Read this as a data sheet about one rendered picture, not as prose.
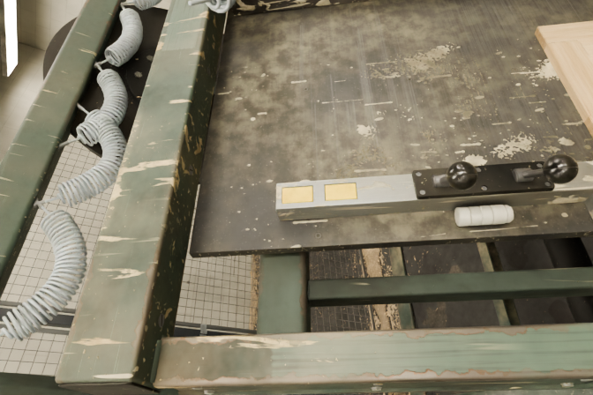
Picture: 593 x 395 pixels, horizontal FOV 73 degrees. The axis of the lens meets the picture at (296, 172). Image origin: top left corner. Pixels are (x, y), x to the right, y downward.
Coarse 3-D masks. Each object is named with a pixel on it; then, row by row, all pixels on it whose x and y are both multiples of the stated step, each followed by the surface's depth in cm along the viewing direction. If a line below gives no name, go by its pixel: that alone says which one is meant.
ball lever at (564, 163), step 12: (552, 156) 50; (564, 156) 49; (516, 168) 61; (528, 168) 60; (540, 168) 55; (552, 168) 49; (564, 168) 49; (576, 168) 49; (516, 180) 60; (528, 180) 60; (552, 180) 50; (564, 180) 49
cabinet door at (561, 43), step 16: (544, 32) 83; (560, 32) 82; (576, 32) 81; (592, 32) 81; (544, 48) 82; (560, 48) 79; (576, 48) 79; (592, 48) 79; (560, 64) 77; (576, 64) 76; (592, 64) 76; (560, 80) 77; (576, 80) 74; (592, 80) 74; (576, 96) 72; (592, 96) 72; (592, 112) 70; (592, 128) 69
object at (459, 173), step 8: (448, 168) 52; (456, 168) 50; (464, 168) 50; (472, 168) 50; (432, 176) 62; (440, 176) 61; (448, 176) 51; (456, 176) 50; (464, 176) 50; (472, 176) 50; (440, 184) 61; (448, 184) 61; (456, 184) 50; (464, 184) 50; (472, 184) 50
